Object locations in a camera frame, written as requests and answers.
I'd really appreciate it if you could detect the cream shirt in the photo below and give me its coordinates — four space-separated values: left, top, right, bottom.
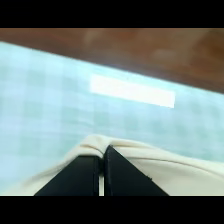
1 134 224 197

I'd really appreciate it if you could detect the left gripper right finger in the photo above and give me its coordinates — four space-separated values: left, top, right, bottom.
104 145 170 197

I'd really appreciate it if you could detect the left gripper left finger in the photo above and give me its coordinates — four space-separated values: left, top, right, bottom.
34 155 101 197

